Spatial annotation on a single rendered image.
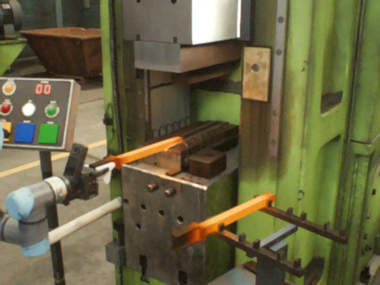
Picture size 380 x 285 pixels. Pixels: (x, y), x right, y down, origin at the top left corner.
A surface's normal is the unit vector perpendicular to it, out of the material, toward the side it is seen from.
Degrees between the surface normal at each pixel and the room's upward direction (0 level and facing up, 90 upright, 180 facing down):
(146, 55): 90
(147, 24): 90
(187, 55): 90
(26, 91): 60
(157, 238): 90
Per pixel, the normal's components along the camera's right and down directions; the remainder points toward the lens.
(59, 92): -0.15, -0.20
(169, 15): -0.58, 0.26
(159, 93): 0.82, 0.18
